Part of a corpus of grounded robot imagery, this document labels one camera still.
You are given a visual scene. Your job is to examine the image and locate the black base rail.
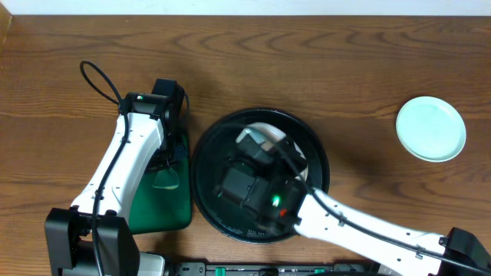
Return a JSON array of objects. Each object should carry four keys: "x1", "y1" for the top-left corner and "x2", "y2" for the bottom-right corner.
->
[{"x1": 164, "y1": 261, "x2": 380, "y2": 276}]

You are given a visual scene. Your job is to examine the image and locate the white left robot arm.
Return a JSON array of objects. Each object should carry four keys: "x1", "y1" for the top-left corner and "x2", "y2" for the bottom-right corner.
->
[{"x1": 44, "y1": 92, "x2": 191, "y2": 275}]

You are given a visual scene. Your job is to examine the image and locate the green yellow sponge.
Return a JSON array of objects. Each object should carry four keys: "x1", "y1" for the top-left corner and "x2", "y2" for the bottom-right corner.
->
[{"x1": 153, "y1": 168, "x2": 180, "y2": 190}]

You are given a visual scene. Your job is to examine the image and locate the black round tray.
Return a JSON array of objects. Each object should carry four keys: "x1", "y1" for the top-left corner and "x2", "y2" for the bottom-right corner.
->
[{"x1": 190, "y1": 108, "x2": 330, "y2": 244}]

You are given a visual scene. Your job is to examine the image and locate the white plate front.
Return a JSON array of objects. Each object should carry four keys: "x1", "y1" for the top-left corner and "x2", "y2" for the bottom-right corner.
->
[{"x1": 248, "y1": 122, "x2": 308, "y2": 179}]

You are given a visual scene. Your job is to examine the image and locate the green rectangular tray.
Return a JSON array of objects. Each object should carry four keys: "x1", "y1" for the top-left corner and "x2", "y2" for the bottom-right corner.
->
[{"x1": 129, "y1": 131, "x2": 192, "y2": 234}]

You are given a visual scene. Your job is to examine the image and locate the mint green plate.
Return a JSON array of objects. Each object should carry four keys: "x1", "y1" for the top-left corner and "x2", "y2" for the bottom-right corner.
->
[
  {"x1": 395, "y1": 96, "x2": 466, "y2": 163},
  {"x1": 397, "y1": 134, "x2": 421, "y2": 159}
]

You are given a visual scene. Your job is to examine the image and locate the mint green plate top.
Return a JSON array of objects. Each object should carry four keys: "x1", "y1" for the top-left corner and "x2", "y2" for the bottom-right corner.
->
[{"x1": 395, "y1": 96, "x2": 466, "y2": 163}]

